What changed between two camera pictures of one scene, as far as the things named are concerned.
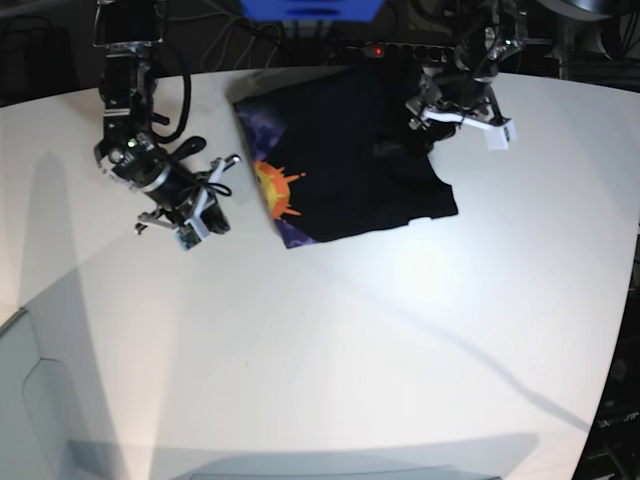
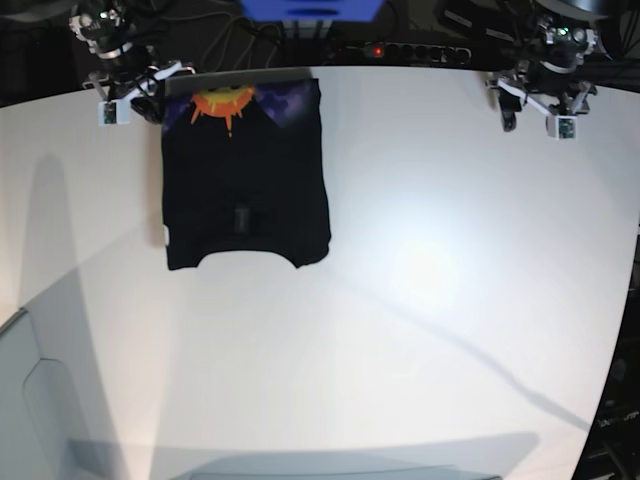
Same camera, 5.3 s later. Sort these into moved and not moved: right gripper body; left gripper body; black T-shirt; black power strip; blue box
Moved: left gripper body; right gripper body; black T-shirt
Not moved: black power strip; blue box
